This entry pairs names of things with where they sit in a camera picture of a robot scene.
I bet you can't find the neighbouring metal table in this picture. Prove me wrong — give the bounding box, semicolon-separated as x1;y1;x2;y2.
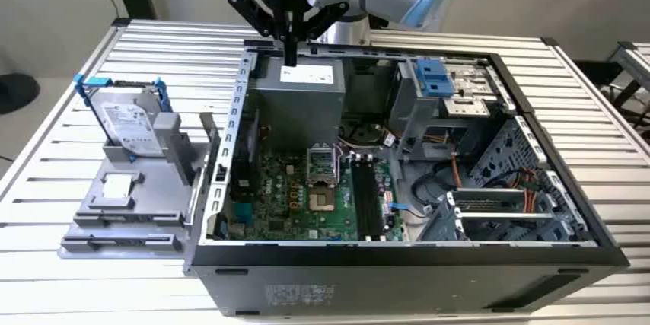
606;40;650;129

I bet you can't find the CPU socket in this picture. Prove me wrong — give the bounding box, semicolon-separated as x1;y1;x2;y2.
309;183;339;212

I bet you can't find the orange red wire bundle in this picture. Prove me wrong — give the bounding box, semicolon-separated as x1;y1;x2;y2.
518;167;541;215

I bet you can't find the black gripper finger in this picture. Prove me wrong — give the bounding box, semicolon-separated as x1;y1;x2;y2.
227;0;293;67
291;1;353;67

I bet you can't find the black case fan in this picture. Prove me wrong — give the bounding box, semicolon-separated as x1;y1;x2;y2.
236;110;263;190

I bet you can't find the RAM stick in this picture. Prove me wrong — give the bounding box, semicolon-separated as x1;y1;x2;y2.
63;237;176;247
75;213;184;225

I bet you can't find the black looped wire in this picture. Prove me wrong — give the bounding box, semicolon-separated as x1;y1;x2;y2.
410;170;454;212

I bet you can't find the black round stand base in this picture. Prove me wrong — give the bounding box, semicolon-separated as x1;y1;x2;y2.
0;72;42;115

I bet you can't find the black RAM slot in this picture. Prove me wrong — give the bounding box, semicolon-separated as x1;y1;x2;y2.
355;153;375;241
362;153;381;241
367;153;387;241
350;153;369;241

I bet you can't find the teal board connector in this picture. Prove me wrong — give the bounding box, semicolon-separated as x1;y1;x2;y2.
232;202;255;225

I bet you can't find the blue drive bay latch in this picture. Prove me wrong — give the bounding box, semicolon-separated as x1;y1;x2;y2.
414;57;457;98

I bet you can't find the green motherboard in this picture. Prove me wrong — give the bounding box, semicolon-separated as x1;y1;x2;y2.
227;149;407;242

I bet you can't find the grey parts rack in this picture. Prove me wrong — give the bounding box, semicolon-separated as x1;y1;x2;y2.
56;111;215;260

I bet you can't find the black open PC case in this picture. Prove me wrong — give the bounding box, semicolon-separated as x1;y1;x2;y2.
182;39;632;318

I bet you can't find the hard disk in blue carrier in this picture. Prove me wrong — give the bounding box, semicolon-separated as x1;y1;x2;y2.
74;72;174;161

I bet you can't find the grey disk bay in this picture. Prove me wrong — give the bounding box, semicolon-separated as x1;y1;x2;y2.
421;187;565;243

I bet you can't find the metal socket cover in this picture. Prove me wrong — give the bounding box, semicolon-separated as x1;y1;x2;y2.
306;143;341;186

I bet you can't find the silver CPU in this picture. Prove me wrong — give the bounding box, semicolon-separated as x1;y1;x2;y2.
100;173;136;199

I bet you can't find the grey power supply unit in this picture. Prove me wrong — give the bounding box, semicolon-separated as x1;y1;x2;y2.
251;56;347;151

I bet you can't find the graphics card with metal bracket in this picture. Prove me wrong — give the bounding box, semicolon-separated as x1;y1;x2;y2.
184;110;223;229

